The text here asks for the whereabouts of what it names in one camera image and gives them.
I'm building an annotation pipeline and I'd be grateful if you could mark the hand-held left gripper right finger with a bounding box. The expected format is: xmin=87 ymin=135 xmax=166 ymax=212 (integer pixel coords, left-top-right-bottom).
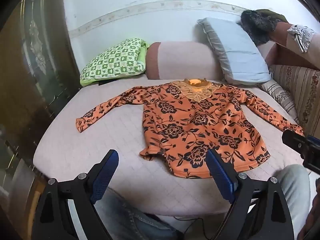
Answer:
xmin=205 ymin=149 xmax=295 ymax=240

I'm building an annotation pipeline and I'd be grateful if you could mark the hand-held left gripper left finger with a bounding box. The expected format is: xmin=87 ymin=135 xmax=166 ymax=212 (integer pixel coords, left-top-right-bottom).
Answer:
xmin=32 ymin=149 xmax=119 ymax=240

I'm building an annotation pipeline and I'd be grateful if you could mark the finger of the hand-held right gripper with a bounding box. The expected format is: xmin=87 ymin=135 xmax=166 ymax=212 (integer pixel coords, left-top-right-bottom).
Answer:
xmin=302 ymin=152 xmax=320 ymax=175
xmin=282 ymin=129 xmax=320 ymax=155

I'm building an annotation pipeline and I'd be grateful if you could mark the orange black floral shirt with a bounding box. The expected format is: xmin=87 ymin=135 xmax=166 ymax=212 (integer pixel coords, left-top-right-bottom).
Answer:
xmin=76 ymin=78 xmax=305 ymax=179

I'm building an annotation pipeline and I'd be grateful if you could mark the person's right leg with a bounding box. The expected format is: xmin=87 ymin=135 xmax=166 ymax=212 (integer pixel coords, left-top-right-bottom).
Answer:
xmin=272 ymin=164 xmax=312 ymax=240

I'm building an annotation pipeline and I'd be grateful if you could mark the person's leg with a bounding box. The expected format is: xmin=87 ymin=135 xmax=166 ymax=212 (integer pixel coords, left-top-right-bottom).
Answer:
xmin=96 ymin=187 xmax=181 ymax=240
xmin=272 ymin=164 xmax=312 ymax=240

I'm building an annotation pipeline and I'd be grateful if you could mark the striped floral cushion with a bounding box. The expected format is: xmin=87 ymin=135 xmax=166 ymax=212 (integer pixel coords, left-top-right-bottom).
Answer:
xmin=259 ymin=64 xmax=320 ymax=135

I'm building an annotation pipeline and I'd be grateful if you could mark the person's left leg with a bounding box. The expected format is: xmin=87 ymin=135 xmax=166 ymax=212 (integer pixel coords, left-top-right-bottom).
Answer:
xmin=96 ymin=187 xmax=181 ymax=240

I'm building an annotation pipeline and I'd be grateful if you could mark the light blue pillow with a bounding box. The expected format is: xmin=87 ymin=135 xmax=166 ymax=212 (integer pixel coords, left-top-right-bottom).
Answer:
xmin=197 ymin=17 xmax=272 ymax=85

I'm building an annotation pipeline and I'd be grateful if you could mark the silver bow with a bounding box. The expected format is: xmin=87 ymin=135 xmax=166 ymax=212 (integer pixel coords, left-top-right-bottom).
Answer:
xmin=287 ymin=24 xmax=315 ymax=53

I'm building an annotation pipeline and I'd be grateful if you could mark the dark wooden door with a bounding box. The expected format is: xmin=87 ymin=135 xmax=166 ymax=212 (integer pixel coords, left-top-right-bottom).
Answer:
xmin=0 ymin=0 xmax=83 ymax=205

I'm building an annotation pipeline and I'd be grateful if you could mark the green patterned pillow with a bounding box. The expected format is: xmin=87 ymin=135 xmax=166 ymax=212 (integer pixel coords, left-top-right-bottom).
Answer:
xmin=80 ymin=38 xmax=150 ymax=87

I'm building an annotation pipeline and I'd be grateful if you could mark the dark furry cloth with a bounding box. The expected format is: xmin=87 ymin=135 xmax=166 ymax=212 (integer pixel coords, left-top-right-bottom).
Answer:
xmin=240 ymin=9 xmax=278 ymax=45

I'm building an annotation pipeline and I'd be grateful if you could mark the pink bolster cushion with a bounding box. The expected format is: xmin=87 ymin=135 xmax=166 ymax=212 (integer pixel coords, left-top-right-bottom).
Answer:
xmin=145 ymin=41 xmax=225 ymax=82

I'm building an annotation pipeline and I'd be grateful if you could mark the olive green cloth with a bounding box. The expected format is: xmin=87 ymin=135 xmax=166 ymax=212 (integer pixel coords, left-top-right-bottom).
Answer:
xmin=256 ymin=8 xmax=288 ymax=23

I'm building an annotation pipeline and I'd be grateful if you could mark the black cable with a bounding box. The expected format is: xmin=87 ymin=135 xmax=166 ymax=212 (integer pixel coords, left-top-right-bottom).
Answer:
xmin=172 ymin=216 xmax=209 ymax=240

